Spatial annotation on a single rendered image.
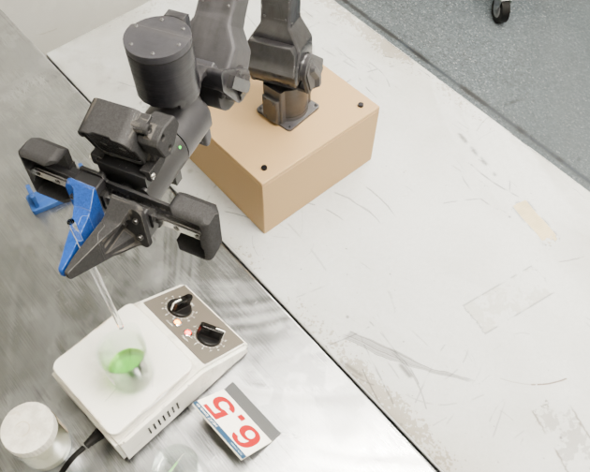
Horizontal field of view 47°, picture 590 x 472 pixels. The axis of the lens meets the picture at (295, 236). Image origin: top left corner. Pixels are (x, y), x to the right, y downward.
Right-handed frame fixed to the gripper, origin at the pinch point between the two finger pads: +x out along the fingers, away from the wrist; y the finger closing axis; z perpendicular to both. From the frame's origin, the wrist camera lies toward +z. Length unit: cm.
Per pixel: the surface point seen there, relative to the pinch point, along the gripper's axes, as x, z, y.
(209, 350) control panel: -6.1, -29.0, 5.5
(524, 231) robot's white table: -44, -34, 37
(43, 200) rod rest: -18.7, -33.3, -29.0
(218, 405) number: -1.4, -32.5, 9.0
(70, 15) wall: -112, -93, -105
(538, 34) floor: -203, -120, 31
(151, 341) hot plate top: -3.2, -25.9, -0.3
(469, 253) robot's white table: -37, -34, 31
